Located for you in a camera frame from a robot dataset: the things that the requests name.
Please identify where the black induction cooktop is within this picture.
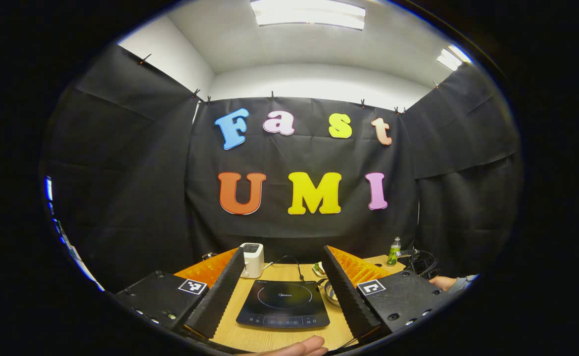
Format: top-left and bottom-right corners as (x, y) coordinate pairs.
(236, 279), (331, 330)

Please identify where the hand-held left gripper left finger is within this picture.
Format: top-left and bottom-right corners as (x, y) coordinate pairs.
(115, 246), (246, 341)

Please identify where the green label drink bottle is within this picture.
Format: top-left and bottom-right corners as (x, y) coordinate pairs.
(387, 236), (402, 267)

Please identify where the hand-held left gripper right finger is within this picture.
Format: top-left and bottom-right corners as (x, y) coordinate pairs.
(322, 245), (452, 345)

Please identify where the black backdrop cloth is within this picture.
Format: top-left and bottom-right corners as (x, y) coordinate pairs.
(42, 44), (524, 292)

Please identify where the white toaster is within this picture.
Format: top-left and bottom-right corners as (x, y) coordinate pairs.
(240, 242), (265, 279)

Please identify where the ceiling light panel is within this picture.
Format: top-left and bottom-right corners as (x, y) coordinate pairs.
(249, 0), (367, 31)
(436, 45), (474, 71)

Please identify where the stainless steel pot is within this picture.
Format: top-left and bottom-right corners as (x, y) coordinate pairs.
(317, 278), (342, 308)

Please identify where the black power cable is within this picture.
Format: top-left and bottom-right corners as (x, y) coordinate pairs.
(269, 255), (306, 282)

